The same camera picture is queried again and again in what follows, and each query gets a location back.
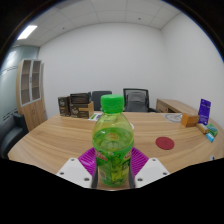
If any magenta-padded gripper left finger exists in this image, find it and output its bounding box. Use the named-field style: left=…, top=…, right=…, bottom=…
left=55, top=147, right=99, bottom=190

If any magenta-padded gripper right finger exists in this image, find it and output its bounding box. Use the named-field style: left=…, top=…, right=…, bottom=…
left=128, top=147, right=170, bottom=190

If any green drink bottle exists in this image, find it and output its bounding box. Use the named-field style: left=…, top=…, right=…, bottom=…
left=91, top=94, right=135, bottom=188

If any flat round red coaster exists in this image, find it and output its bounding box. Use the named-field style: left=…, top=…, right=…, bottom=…
left=155, top=136, right=176, bottom=151

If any paper with circle print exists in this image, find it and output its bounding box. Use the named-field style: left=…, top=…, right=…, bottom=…
left=162, top=112, right=184, bottom=124

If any large brown carton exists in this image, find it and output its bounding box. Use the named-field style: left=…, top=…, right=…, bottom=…
left=68, top=92, right=95, bottom=120

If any orange wooden box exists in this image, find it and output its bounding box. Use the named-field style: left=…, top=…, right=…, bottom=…
left=180, top=112, right=200, bottom=128

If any small dark brown box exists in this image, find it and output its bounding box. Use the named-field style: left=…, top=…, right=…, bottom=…
left=57, top=96, right=72, bottom=118

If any small tan box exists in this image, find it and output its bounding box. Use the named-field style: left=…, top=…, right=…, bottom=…
left=195, top=122, right=210, bottom=135

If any wooden side desk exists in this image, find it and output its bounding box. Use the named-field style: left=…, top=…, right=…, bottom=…
left=155, top=98, right=201, bottom=116

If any small blue packet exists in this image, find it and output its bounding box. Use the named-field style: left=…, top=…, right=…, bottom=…
left=205, top=132, right=216, bottom=143

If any black mesh-back office chair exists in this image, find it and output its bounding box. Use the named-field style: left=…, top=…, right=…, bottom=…
left=122, top=87, right=158, bottom=113

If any wooden glass-door shelf cabinet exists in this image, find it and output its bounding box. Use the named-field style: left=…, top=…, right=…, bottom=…
left=15, top=58, right=47, bottom=132

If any black leather sofa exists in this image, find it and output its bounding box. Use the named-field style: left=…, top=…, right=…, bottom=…
left=0, top=112, right=29, bottom=159

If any green packet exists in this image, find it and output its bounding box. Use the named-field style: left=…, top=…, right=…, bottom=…
left=206, top=123, right=219, bottom=138

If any dark solid-back office chair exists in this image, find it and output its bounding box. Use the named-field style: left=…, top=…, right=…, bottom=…
left=90, top=90, right=113, bottom=112

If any purple pouch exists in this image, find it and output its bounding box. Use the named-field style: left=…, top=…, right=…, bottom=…
left=197, top=98, right=212, bottom=126

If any ceiling light panel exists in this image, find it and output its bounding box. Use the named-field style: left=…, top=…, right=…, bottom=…
left=16, top=24, right=39, bottom=41

